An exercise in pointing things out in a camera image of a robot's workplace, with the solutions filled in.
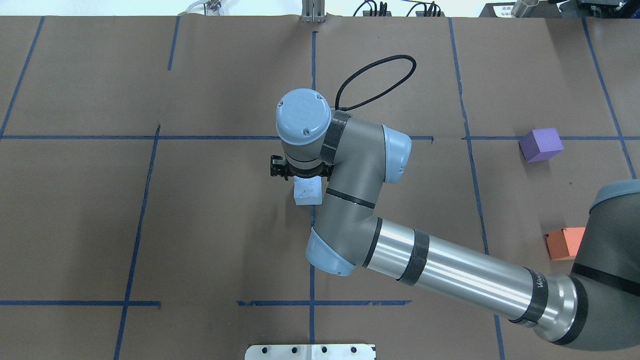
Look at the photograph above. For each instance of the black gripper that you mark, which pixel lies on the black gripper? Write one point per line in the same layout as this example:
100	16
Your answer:
276	167

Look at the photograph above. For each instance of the light blue foam block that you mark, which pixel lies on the light blue foam block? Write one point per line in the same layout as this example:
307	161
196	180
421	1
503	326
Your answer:
308	191

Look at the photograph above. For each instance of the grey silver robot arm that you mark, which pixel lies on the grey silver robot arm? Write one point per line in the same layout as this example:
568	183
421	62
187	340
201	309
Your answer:
593	308

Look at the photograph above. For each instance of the purple foam block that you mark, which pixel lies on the purple foam block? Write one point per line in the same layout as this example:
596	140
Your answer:
541	145

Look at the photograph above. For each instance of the orange foam block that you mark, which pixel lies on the orange foam block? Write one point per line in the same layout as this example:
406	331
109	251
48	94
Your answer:
563	244

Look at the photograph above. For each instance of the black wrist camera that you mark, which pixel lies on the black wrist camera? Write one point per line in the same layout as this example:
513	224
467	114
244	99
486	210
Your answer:
278	167

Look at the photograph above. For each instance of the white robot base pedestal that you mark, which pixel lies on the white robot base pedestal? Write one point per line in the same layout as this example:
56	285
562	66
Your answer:
332	351

